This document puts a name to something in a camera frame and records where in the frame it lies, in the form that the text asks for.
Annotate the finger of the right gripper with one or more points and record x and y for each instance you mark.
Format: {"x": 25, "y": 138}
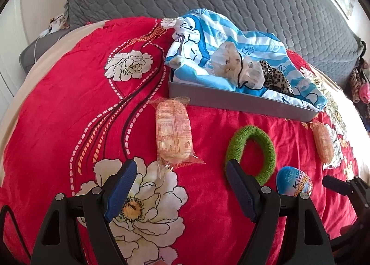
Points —
{"x": 357, "y": 190}

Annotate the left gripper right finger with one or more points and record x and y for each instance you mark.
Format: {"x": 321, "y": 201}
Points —
{"x": 305, "y": 239}

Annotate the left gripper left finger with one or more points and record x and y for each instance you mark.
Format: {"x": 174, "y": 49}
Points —
{"x": 58, "y": 240}

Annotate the biscuit pack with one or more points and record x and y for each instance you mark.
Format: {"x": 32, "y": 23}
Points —
{"x": 174, "y": 140}
{"x": 323, "y": 142}

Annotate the red blue surprise egg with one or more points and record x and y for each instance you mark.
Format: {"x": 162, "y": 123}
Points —
{"x": 292, "y": 181}

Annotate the green fuzzy scrunchie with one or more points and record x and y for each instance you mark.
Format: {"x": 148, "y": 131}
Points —
{"x": 254, "y": 151}

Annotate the leopard print scrunchie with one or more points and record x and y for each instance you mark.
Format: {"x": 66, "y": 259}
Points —
{"x": 275, "y": 79}

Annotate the sheer white scrunchie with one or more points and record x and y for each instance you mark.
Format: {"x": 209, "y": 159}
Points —
{"x": 228, "y": 63}

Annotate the clutter beside bed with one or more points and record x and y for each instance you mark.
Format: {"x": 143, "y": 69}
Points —
{"x": 357, "y": 88}

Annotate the red floral bed quilt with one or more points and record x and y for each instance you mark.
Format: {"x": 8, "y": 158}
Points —
{"x": 85, "y": 108}

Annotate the grey shallow tray box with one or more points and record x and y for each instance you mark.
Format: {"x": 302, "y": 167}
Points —
{"x": 222, "y": 99}

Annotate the grey bedside stool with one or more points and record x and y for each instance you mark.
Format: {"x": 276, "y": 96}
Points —
{"x": 37, "y": 48}

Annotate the grey quilted headboard cover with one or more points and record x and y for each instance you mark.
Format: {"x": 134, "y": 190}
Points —
{"x": 314, "y": 29}

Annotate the white wardrobe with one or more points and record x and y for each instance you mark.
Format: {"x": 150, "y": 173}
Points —
{"x": 12, "y": 42}

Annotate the blue striped cartoon cloth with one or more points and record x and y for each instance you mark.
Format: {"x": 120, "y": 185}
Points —
{"x": 199, "y": 33}

